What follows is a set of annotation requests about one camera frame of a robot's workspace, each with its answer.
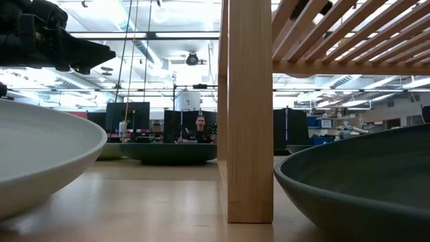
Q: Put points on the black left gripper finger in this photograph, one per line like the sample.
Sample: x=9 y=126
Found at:
x=87 y=53

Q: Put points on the mint green plate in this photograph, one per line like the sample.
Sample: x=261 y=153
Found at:
x=111 y=152

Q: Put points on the light grey plate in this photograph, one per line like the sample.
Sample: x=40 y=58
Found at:
x=40 y=151

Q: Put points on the dark teal plate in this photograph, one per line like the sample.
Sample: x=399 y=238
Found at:
x=297 y=148
x=168 y=153

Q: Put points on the dark grey plate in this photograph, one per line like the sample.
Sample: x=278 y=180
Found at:
x=352 y=174

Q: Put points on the bamboo slatted shelf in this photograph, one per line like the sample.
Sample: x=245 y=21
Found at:
x=250 y=117

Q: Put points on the blue storage bin shelf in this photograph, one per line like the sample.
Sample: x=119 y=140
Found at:
x=319 y=132

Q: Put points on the black partition screen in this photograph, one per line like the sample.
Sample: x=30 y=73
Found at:
x=129 y=116
x=290 y=131
x=174 y=126

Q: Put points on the black spotlight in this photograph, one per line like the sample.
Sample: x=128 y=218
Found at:
x=192 y=59

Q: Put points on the white cylindrical tank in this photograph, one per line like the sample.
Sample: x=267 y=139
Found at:
x=188 y=101

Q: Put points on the person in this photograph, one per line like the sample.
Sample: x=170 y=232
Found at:
x=201 y=134

